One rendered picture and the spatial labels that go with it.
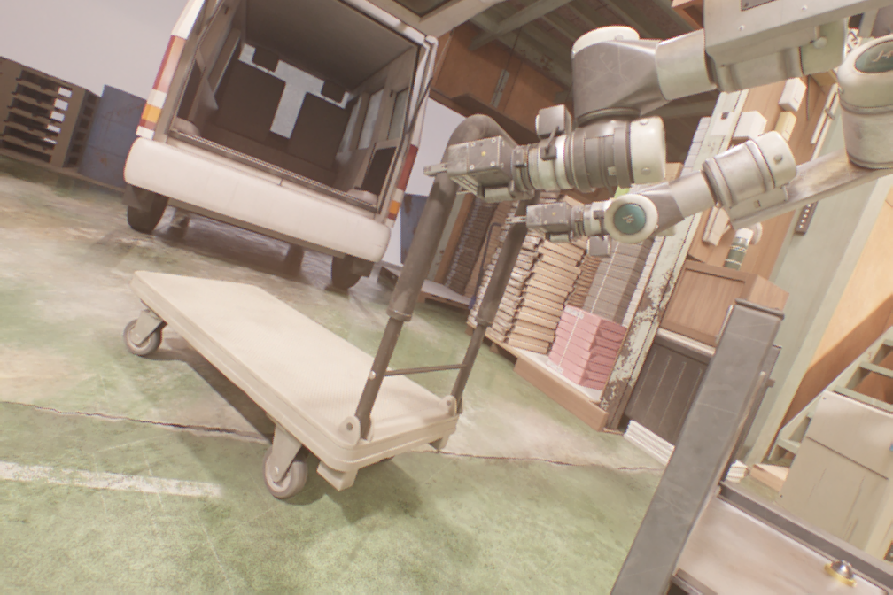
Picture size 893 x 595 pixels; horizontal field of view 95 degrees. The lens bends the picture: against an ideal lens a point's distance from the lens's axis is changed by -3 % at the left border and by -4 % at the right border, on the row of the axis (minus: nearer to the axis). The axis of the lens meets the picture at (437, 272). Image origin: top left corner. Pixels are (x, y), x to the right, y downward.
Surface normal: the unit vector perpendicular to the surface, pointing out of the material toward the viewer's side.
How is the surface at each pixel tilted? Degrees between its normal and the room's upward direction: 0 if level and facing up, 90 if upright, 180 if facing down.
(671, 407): 90
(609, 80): 104
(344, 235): 90
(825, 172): 71
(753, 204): 135
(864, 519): 90
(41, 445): 0
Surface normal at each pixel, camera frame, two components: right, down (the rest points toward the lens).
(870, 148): -0.61, 0.79
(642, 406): -0.85, -0.28
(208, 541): 0.34, -0.94
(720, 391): -0.62, -0.18
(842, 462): -0.94, -0.34
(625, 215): -0.54, 0.11
